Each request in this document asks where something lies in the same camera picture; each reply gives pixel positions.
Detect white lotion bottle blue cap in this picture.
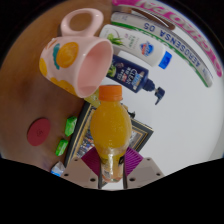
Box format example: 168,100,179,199
99,24,173,70

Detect pink mug with orange print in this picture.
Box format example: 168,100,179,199
38,8,115,99

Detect orange-capped juice bottle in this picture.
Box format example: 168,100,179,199
89,84,133,184

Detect pink shuttlecock tube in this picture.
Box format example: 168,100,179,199
111,0,223,78

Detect dark blue pump bottle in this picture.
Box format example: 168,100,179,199
106,54,166,106

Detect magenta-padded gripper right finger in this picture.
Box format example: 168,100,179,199
123,147,165,189

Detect flat round red coaster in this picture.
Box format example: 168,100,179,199
26,117,52,147

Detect white and green shuttlecock tube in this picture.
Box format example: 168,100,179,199
110,12,214,88

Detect framed group picture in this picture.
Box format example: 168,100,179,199
63,101,155,168

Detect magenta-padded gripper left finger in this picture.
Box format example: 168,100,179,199
60,147,101,189

